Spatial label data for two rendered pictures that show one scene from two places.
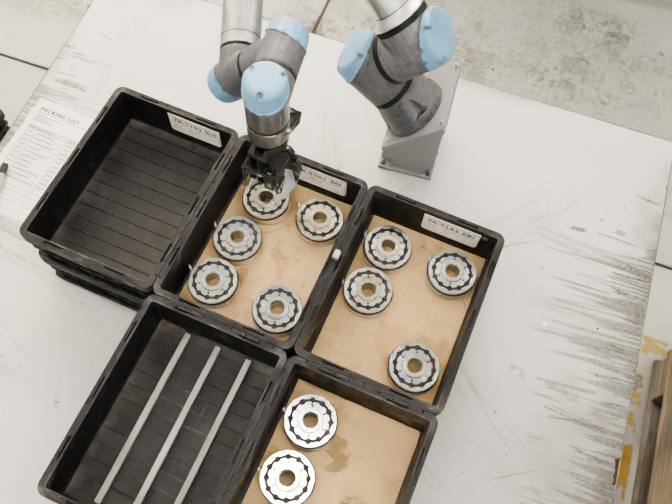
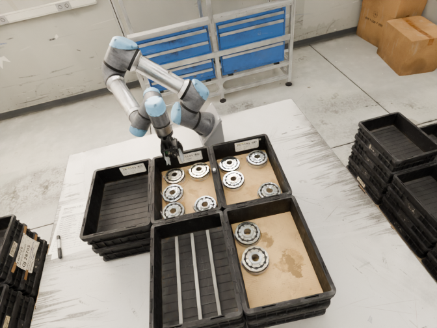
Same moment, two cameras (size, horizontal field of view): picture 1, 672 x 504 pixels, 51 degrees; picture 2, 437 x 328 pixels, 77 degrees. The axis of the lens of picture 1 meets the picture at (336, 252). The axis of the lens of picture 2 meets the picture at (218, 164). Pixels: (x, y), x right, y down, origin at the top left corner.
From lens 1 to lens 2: 51 cm
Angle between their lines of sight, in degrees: 22
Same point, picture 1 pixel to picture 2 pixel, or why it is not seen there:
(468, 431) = (304, 209)
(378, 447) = (279, 226)
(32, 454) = not seen: outside the picture
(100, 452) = (168, 307)
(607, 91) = not seen: hidden behind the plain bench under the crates
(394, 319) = (250, 184)
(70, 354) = (129, 287)
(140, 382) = (168, 267)
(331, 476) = (270, 248)
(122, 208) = (119, 213)
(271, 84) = (157, 100)
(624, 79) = not seen: hidden behind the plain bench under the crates
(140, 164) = (118, 195)
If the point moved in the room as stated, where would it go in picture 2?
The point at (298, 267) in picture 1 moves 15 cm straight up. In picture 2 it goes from (202, 190) to (196, 169)
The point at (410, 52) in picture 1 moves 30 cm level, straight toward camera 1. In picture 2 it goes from (195, 95) to (214, 127)
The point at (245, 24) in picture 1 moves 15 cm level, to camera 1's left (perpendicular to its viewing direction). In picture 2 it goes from (134, 105) to (101, 118)
